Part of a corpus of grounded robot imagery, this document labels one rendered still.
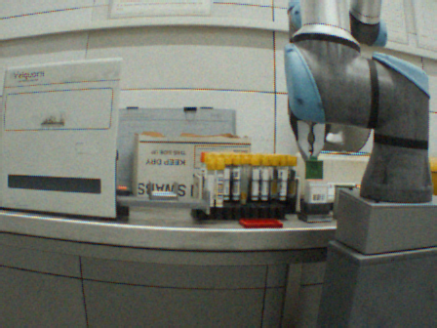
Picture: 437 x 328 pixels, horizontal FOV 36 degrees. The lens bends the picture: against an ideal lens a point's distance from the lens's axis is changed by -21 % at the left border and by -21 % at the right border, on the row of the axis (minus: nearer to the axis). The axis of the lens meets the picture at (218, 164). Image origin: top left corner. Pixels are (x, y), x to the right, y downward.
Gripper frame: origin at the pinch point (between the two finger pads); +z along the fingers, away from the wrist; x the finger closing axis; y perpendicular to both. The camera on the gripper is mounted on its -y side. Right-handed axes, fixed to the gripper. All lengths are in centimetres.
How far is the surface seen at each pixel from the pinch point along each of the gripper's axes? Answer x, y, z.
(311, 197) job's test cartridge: 1.5, -8.9, 6.7
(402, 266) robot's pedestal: -5, -55, 14
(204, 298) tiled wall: 15, 50, 40
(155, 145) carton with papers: 29.5, 14.9, -1.3
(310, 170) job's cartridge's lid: 0.8, -3.8, 1.8
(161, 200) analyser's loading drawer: 29.5, -12.8, 7.2
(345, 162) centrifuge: -12.4, 14.1, 1.0
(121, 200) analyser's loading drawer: 37.0, -13.4, 7.5
